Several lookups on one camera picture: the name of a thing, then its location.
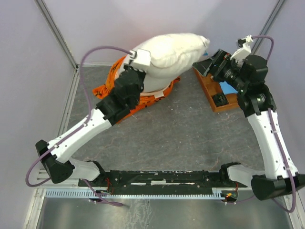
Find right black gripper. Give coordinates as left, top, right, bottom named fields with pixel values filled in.
left=193, top=49, right=248, bottom=92

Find white pillow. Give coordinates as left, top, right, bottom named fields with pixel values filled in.
left=133, top=33, right=210, bottom=93

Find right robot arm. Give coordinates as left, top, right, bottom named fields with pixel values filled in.
left=193, top=50, right=305, bottom=200

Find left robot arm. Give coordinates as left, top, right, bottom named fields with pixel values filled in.
left=35, top=65, right=146, bottom=186

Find brown wooden divided tray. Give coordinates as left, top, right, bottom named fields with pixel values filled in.
left=193, top=67, right=240, bottom=112

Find blue patterned cloth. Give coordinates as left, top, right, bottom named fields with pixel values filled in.
left=219, top=82, right=238, bottom=95

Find small black round object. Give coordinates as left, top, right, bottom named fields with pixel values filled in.
left=212, top=93, right=228, bottom=107

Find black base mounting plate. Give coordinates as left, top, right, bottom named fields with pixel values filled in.
left=89, top=170, right=246, bottom=195

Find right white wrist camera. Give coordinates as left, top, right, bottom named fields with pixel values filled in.
left=230, top=35, right=253, bottom=64

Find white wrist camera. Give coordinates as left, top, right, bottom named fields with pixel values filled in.
left=129, top=49, right=151, bottom=71
left=230, top=35, right=253, bottom=64

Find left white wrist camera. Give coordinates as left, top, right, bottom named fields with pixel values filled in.
left=129, top=49, right=151, bottom=71

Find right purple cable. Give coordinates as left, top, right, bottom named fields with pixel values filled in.
left=224, top=35, right=297, bottom=213

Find light blue cable duct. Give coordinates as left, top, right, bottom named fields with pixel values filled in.
left=45, top=188, right=224, bottom=200

